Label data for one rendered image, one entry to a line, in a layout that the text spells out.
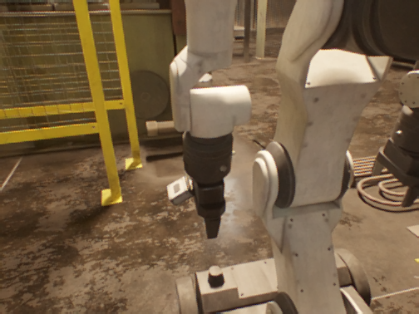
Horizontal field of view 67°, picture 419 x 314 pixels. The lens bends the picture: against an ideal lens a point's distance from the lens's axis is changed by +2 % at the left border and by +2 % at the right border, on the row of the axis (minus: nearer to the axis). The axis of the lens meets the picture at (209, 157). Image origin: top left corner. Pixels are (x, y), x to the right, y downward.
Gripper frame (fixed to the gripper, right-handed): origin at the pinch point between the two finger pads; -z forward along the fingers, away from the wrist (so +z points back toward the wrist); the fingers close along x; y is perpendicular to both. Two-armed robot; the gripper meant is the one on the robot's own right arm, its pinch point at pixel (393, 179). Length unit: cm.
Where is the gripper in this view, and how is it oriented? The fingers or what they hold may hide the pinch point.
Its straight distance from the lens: 84.8
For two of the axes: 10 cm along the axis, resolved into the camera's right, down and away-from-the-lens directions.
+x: -2.1, -6.0, 7.7
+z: 0.2, -7.9, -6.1
